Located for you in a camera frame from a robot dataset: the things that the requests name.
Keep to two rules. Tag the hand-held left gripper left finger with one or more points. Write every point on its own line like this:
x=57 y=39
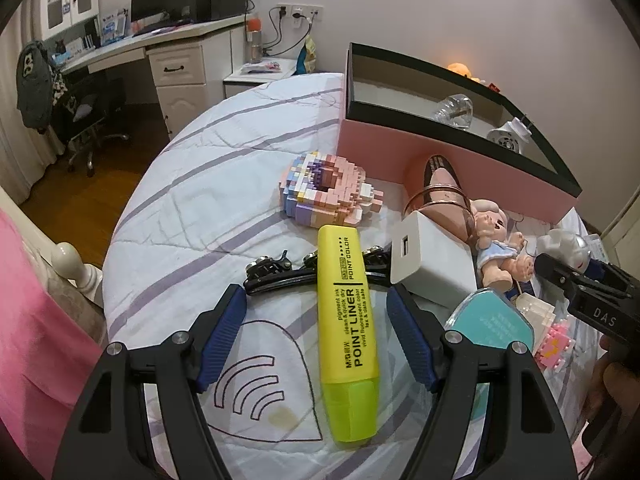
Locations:
x=225 y=330

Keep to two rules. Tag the small white block figure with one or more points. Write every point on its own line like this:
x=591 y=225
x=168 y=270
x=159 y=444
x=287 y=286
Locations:
x=537 y=310

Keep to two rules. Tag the orange plush toy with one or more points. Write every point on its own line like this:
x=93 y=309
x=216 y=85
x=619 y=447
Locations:
x=462 y=71

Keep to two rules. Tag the black office chair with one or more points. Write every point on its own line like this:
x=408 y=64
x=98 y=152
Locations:
x=95 y=105

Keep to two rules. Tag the small pink block figure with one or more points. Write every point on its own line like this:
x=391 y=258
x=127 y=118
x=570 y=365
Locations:
x=552 y=345

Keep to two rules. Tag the white striped quilt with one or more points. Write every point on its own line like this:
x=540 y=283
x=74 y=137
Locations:
x=200 y=200

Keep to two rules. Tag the teal round case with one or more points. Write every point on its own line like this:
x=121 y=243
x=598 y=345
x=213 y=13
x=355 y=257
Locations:
x=485 y=320

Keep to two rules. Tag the yellow highlighter pen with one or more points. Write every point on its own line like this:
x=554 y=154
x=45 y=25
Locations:
x=350 y=340

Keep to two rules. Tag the white desk with drawers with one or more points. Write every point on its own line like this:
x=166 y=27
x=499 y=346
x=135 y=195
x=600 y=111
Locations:
x=180 y=70

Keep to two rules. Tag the pastel building block donut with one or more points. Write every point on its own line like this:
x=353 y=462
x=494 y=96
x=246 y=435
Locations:
x=325 y=195

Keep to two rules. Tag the white nightstand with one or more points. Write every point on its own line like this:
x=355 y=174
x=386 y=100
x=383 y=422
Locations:
x=260 y=77

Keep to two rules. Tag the bottle with orange cap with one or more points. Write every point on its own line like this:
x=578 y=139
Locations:
x=254 y=42

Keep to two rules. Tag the cream bed post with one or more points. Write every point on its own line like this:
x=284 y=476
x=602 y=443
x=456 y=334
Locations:
x=70 y=260

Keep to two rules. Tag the rose gold metal cup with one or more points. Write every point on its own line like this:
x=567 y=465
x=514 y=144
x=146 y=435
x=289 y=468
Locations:
x=442 y=185

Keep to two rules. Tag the black hair clip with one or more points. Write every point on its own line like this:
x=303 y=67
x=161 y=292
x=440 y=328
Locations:
x=272 y=275

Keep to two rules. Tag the pink blanket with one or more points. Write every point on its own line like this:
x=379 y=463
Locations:
x=35 y=340

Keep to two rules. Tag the white wall outlet strip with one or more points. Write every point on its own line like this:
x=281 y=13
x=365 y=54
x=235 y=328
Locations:
x=300 y=10

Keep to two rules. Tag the yellow snack bag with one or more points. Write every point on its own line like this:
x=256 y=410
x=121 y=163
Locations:
x=309 y=52

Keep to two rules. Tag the doll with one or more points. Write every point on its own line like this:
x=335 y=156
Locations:
x=492 y=255

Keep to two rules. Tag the white charger block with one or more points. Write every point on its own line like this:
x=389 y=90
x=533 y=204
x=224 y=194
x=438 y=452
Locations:
x=430 y=260

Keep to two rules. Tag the white plug adapter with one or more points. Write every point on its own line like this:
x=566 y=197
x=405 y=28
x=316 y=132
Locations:
x=507 y=137

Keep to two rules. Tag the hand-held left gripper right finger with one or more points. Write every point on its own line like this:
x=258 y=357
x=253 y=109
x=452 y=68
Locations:
x=407 y=330

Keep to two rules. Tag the blue white packet row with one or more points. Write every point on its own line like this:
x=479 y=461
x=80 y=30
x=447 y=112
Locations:
x=114 y=25

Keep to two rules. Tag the silver hero figure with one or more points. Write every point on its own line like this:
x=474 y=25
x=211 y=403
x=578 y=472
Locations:
x=565 y=245

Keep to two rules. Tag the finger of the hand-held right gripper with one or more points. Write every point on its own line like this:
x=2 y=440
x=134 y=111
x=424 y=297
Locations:
x=557 y=267

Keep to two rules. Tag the pink box with black rim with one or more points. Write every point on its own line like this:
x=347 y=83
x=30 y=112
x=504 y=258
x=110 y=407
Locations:
x=380 y=145

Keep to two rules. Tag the person's right hand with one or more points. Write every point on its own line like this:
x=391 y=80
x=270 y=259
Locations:
x=617 y=380

